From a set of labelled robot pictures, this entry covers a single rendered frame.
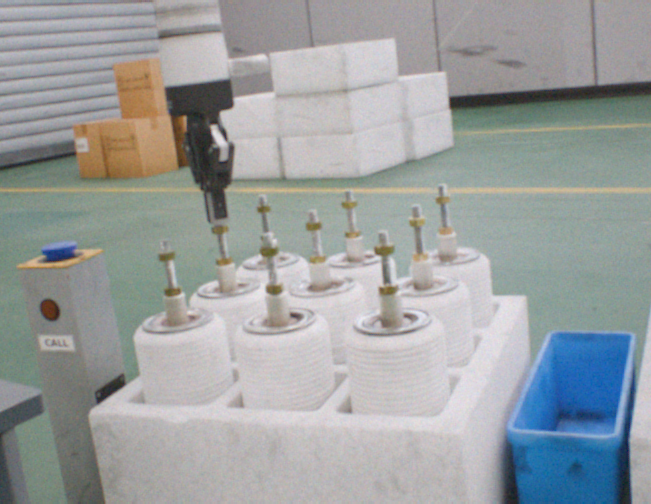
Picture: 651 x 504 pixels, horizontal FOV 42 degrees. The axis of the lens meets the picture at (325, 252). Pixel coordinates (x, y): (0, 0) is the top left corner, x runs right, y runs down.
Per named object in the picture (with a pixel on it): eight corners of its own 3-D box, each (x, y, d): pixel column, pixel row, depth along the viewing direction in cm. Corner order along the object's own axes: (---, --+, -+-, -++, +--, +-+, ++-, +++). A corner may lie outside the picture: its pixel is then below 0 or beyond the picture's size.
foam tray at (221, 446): (478, 616, 76) (461, 432, 72) (116, 566, 90) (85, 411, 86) (535, 425, 111) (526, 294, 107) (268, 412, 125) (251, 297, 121)
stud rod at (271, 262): (280, 305, 84) (270, 232, 83) (283, 307, 84) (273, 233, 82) (271, 307, 84) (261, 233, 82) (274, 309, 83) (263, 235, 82)
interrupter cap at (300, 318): (298, 339, 79) (298, 332, 79) (229, 337, 82) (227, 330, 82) (328, 313, 86) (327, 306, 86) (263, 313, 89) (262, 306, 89)
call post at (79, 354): (115, 519, 100) (66, 267, 93) (67, 514, 103) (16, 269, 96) (148, 489, 106) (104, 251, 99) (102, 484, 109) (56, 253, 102)
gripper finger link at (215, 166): (209, 142, 90) (204, 178, 94) (214, 154, 89) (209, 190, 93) (233, 138, 91) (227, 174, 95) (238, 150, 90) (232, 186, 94)
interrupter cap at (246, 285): (187, 303, 97) (186, 297, 96) (210, 284, 104) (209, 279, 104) (249, 299, 95) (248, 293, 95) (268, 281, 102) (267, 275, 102)
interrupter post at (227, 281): (216, 295, 98) (211, 268, 98) (222, 289, 101) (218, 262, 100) (235, 294, 98) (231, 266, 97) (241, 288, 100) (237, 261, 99)
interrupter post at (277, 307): (285, 329, 83) (281, 297, 82) (264, 329, 84) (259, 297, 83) (295, 321, 85) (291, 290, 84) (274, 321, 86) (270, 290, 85)
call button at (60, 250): (64, 265, 95) (61, 248, 95) (36, 266, 97) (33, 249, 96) (86, 256, 99) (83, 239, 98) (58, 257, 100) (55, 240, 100)
